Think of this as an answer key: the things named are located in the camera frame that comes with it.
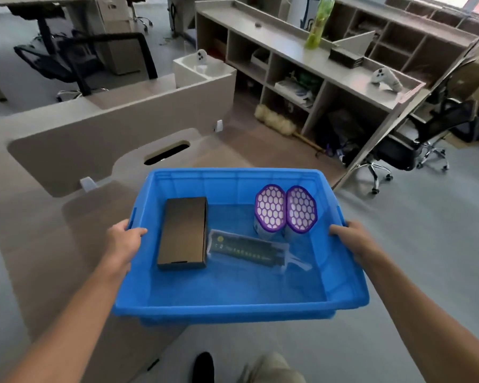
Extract person's left hand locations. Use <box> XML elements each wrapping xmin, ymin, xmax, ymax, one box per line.
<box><xmin>105</xmin><ymin>219</ymin><xmax>148</xmax><ymax>274</ymax></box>

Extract person's right hand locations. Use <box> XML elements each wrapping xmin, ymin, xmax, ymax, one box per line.
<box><xmin>329</xmin><ymin>221</ymin><xmax>382</xmax><ymax>269</ymax></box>

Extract blue plastic bin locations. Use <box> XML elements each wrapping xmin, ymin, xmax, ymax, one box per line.
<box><xmin>112</xmin><ymin>168</ymin><xmax>370</xmax><ymax>326</ymax></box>

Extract person's right forearm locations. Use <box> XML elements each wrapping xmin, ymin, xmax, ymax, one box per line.
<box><xmin>361</xmin><ymin>254</ymin><xmax>479</xmax><ymax>383</ymax></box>

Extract person's left forearm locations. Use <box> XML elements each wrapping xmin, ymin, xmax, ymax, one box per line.
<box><xmin>2</xmin><ymin>261</ymin><xmax>125</xmax><ymax>383</ymax></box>

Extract purple honeycomb filter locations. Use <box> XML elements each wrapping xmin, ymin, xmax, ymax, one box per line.
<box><xmin>254</xmin><ymin>184</ymin><xmax>286</xmax><ymax>241</ymax></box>
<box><xmin>284</xmin><ymin>186</ymin><xmax>317</xmax><ymax>243</ymax></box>

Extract brown cardboard box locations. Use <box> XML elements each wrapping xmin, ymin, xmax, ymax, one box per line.
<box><xmin>157</xmin><ymin>197</ymin><xmax>208</xmax><ymax>271</ymax></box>

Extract black part in clear bag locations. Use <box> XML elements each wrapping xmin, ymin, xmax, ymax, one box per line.
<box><xmin>206</xmin><ymin>229</ymin><xmax>313</xmax><ymax>275</ymax></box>

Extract grey desk divider panel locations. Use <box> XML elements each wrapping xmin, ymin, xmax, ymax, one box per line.
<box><xmin>6</xmin><ymin>73</ymin><xmax>238</xmax><ymax>198</ymax></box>

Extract straw broom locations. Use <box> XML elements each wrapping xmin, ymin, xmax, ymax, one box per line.
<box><xmin>254</xmin><ymin>105</ymin><xmax>326</xmax><ymax>154</ymax></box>

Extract white papers on shelf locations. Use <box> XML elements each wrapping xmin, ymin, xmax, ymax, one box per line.
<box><xmin>274</xmin><ymin>77</ymin><xmax>314</xmax><ymax>108</ymax></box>

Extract person's black shoe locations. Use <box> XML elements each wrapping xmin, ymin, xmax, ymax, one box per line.
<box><xmin>192</xmin><ymin>352</ymin><xmax>215</xmax><ymax>383</ymax></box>

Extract person's beige trouser leg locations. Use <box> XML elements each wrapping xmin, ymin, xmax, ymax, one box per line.
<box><xmin>239</xmin><ymin>352</ymin><xmax>306</xmax><ymax>383</ymax></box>

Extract grey shelf counter unit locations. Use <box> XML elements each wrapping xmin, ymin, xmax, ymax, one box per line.
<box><xmin>194</xmin><ymin>0</ymin><xmax>479</xmax><ymax>192</ymax></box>

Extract white open box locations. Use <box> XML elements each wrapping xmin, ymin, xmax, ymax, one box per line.
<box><xmin>173</xmin><ymin>53</ymin><xmax>237</xmax><ymax>90</ymax></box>

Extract small dark box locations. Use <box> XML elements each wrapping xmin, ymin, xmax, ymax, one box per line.
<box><xmin>329</xmin><ymin>48</ymin><xmax>364</xmax><ymax>69</ymax></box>

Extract black mesh office chair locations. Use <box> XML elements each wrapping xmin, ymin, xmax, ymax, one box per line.
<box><xmin>7</xmin><ymin>4</ymin><xmax>159</xmax><ymax>102</ymax></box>

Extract grey drawer cabinet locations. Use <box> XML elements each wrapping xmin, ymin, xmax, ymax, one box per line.
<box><xmin>95</xmin><ymin>0</ymin><xmax>146</xmax><ymax>76</ymax></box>

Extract green plastic bottle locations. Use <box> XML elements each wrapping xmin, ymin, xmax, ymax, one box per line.
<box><xmin>305</xmin><ymin>0</ymin><xmax>335</xmax><ymax>50</ymax></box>

